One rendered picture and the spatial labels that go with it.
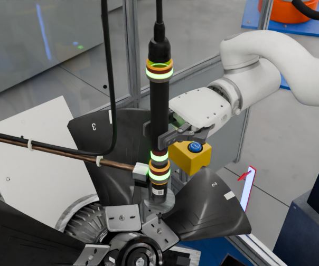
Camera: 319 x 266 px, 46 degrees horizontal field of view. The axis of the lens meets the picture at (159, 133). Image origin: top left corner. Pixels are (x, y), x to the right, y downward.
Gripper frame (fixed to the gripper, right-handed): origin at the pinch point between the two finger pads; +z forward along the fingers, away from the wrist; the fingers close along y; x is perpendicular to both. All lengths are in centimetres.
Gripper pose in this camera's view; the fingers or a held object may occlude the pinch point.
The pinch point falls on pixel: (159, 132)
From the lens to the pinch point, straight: 71.6
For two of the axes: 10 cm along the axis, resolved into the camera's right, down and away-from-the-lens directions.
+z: -7.8, 4.2, -4.6
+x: 0.0, -7.4, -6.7
